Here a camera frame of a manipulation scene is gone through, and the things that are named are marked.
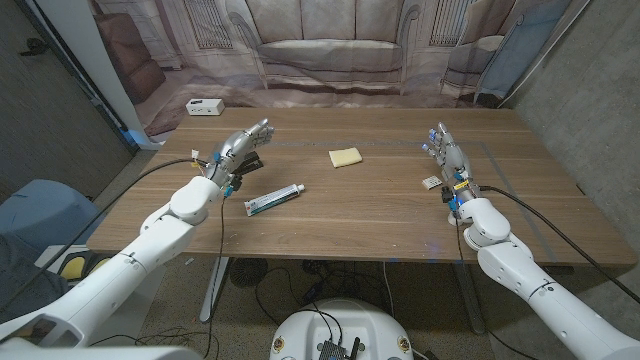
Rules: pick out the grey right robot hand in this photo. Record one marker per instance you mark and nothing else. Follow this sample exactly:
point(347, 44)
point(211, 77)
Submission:
point(455, 160)

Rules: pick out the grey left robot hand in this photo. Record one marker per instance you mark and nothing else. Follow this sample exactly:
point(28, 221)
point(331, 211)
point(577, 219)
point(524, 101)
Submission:
point(235, 150)

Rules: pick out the black stapler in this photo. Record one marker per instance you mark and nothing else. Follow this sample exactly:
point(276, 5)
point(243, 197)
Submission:
point(252, 164)

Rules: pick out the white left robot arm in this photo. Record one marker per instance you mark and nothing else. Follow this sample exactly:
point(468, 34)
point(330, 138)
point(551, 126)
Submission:
point(125, 265)

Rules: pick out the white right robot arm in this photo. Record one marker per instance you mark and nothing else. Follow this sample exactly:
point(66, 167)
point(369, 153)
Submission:
point(550, 300)

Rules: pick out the white green toothpaste tube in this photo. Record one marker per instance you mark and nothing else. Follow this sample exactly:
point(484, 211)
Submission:
point(272, 199)

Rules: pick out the yellow sticky note pad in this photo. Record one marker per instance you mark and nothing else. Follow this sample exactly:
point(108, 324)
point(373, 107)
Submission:
point(345, 157)

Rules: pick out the small white printed tag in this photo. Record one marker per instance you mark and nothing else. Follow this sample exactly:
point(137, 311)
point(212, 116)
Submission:
point(432, 182)

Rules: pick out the white power strip box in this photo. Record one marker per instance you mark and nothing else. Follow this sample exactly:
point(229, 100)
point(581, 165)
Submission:
point(204, 106)

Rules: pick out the round black floor fan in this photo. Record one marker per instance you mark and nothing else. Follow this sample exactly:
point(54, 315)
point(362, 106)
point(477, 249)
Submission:
point(248, 271)

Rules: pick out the printed sofa room backdrop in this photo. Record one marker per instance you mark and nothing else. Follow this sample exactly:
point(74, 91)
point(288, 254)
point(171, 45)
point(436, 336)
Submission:
point(325, 50)

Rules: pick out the grey table leg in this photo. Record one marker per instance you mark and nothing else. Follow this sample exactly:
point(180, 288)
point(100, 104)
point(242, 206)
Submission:
point(470, 300)

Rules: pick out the white table leg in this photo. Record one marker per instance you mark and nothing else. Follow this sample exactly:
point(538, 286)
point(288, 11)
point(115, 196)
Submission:
point(212, 300)

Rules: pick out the white flat floor panel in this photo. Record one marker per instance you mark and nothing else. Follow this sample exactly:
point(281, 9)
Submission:
point(147, 295)

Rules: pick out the white robot torso base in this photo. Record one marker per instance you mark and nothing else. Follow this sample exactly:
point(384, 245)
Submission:
point(340, 320)

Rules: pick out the black shoe with yellow patch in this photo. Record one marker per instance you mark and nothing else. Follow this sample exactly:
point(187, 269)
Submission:
point(75, 267)

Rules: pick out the blue plastic chair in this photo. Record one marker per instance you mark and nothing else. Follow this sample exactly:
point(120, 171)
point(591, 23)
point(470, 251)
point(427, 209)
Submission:
point(45, 210)

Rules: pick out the black antenna module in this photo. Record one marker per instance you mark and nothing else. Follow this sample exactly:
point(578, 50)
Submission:
point(334, 350)

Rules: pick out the person's blue jeans leg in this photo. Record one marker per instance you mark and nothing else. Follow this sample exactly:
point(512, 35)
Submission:
point(30, 285)

